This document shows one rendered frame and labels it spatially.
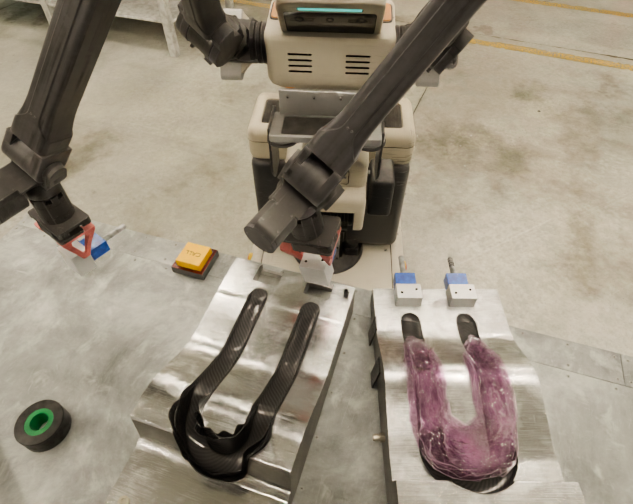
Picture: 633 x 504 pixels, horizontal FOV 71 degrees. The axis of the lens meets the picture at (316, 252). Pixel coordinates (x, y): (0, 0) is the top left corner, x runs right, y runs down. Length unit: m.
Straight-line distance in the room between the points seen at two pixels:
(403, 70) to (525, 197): 2.15
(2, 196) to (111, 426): 0.43
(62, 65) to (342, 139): 0.37
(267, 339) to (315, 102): 0.54
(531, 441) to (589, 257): 1.73
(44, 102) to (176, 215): 1.74
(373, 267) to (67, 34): 1.32
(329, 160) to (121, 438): 0.61
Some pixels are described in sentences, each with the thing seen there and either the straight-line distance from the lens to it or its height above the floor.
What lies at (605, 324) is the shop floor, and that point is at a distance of 2.25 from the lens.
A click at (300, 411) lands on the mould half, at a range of 0.74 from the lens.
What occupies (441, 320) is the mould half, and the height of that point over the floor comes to 0.86.
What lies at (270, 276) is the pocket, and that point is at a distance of 0.95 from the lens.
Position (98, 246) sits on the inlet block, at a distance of 0.99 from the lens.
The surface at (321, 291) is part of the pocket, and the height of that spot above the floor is 0.86.
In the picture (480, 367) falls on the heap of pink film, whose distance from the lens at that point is 0.82.
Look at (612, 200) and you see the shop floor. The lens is 2.88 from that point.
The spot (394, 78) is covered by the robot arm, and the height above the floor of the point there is 1.34.
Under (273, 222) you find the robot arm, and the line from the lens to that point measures 0.63.
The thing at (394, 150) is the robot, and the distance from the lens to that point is 1.48.
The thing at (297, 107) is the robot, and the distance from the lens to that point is 1.07.
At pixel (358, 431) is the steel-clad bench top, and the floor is 0.80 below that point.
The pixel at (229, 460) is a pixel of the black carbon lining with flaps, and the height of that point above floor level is 0.87.
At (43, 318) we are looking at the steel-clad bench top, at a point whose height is 0.80.
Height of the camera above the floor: 1.60
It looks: 48 degrees down
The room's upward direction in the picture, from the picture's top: straight up
